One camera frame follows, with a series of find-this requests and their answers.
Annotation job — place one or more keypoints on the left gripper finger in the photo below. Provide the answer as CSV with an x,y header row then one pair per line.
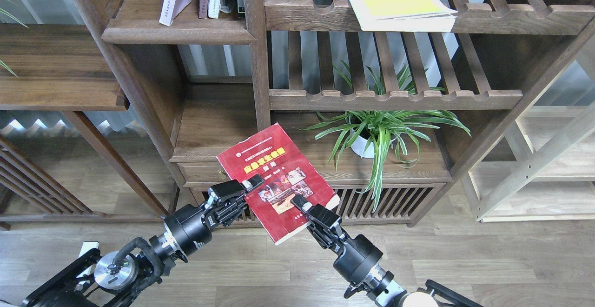
x,y
228,192

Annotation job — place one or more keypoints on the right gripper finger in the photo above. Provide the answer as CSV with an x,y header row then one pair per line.
x,y
324,224

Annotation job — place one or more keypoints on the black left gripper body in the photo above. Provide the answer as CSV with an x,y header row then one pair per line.
x,y
190,228

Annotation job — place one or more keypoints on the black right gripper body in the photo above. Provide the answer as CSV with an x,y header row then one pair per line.
x,y
355,257

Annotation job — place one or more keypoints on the red cover book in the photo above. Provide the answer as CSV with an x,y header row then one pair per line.
x,y
286,172

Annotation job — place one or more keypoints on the yellow green cover book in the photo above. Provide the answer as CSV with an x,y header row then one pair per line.
x,y
403,15

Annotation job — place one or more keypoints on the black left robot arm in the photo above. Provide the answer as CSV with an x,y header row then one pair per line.
x,y
141,263

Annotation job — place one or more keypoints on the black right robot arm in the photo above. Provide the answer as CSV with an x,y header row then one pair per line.
x,y
381,287

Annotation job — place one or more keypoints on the white plant pot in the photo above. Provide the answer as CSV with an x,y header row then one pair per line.
x,y
359,146

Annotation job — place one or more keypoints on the green spider plant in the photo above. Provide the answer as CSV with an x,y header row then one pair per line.
x,y
381,131

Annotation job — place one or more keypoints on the white floor bar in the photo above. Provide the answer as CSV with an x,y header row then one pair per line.
x,y
85,247

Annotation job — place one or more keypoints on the dark wooden bookshelf cabinet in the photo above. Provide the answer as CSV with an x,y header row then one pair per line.
x,y
201,86

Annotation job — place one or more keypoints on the dark wooden side table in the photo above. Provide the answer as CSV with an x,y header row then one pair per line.
x,y
60,68

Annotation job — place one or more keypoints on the light wooden shelf frame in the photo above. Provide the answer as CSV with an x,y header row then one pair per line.
x,y
552,176

